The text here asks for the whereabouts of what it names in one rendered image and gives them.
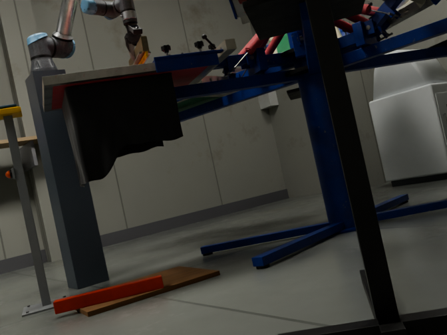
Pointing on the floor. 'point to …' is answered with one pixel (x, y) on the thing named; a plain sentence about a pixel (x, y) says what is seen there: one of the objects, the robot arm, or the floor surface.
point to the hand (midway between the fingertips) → (138, 58)
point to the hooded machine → (411, 120)
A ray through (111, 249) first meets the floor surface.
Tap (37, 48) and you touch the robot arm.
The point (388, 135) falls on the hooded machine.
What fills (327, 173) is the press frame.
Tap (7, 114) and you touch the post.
